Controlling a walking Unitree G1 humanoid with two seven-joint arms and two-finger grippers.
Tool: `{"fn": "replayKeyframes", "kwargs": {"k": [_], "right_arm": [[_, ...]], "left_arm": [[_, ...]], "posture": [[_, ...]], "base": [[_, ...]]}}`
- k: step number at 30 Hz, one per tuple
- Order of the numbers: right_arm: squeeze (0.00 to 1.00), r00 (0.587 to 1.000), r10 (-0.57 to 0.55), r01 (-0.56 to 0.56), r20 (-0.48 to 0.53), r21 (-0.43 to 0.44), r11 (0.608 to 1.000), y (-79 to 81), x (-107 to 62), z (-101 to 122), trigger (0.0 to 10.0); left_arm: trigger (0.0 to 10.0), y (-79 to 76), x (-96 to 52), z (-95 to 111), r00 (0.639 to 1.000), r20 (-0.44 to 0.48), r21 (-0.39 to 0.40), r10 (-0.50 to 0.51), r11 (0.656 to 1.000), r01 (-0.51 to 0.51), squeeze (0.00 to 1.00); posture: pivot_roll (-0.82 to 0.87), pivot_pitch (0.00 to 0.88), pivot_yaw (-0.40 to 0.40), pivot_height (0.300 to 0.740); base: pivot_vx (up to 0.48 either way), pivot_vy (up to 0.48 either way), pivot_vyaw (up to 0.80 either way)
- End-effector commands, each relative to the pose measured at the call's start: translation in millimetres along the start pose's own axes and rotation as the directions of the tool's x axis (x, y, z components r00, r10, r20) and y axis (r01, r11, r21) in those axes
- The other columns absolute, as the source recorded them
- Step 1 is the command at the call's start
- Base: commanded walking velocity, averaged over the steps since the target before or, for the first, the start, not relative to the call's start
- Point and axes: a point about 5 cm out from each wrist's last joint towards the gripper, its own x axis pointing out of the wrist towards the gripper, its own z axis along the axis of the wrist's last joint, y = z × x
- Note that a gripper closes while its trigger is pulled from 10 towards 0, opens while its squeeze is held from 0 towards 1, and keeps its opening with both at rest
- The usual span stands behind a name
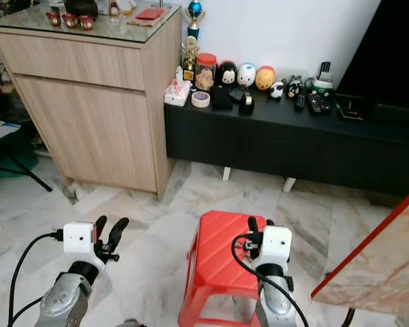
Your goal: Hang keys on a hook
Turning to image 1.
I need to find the black tape dispenser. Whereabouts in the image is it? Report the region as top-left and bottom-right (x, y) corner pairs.
(238, 93), (257, 115)

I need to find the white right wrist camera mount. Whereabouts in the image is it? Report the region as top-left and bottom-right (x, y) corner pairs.
(254, 226), (292, 272)

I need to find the clear jar with red lid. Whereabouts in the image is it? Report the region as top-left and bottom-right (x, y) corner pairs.
(195, 52), (218, 92)

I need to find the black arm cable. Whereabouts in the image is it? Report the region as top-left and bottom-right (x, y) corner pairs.
(9, 230), (65, 327)
(231, 234), (311, 327)

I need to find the black board stand leg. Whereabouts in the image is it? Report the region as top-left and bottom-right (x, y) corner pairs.
(339, 307), (357, 327)

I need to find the black television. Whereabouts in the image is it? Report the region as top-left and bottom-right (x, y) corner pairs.
(334, 0), (409, 108)

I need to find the small panda figure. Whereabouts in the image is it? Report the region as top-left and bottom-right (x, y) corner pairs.
(270, 79), (286, 100)

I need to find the black pouch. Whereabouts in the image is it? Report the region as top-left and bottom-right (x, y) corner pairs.
(209, 87), (235, 110)

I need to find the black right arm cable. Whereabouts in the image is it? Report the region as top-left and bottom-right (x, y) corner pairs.
(231, 234), (311, 327)

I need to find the orange marble pattern board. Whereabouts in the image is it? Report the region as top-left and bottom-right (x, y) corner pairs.
(311, 181), (409, 322)

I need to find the small red cup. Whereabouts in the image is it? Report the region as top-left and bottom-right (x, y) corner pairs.
(62, 13), (80, 30)
(78, 14), (95, 32)
(46, 10), (63, 29)

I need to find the gold trophy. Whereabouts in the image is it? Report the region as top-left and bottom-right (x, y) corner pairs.
(182, 35), (200, 82)

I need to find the small black animal figure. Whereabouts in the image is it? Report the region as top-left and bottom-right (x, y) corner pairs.
(287, 74), (304, 99)

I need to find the blue globe trophy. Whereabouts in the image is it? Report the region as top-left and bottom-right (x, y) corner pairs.
(186, 0), (205, 40)

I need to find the flat black box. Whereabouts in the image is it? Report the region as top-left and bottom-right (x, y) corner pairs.
(335, 95), (377, 123)

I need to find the black tripod stand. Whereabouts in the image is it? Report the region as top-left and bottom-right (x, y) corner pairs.
(0, 133), (54, 263)

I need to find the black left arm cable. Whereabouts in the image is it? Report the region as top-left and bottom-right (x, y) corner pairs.
(9, 230), (65, 327)

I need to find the white tape roll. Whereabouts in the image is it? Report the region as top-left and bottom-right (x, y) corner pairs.
(191, 91), (212, 109)

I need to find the red box on tray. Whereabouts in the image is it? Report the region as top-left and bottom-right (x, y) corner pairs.
(127, 6), (171, 29)

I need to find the light wooden cabinet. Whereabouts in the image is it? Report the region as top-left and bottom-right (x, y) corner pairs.
(0, 5), (184, 202)

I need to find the black low tv console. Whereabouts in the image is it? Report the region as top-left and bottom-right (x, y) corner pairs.
(163, 85), (409, 198)

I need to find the white round plush toy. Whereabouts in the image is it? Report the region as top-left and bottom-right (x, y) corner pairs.
(237, 63), (257, 89)

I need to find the orange round plush toy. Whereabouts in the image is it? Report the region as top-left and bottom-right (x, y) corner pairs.
(255, 65), (277, 91)

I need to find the red plastic stool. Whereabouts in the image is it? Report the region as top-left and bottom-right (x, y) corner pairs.
(178, 210), (275, 327)

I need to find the black keypad device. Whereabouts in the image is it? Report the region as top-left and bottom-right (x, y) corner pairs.
(306, 91), (335, 116)

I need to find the dark teapot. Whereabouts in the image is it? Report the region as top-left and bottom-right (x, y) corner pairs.
(62, 0), (100, 18)

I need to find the pink white tissue box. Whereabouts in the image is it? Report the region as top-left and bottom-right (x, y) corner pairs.
(164, 66), (192, 108)

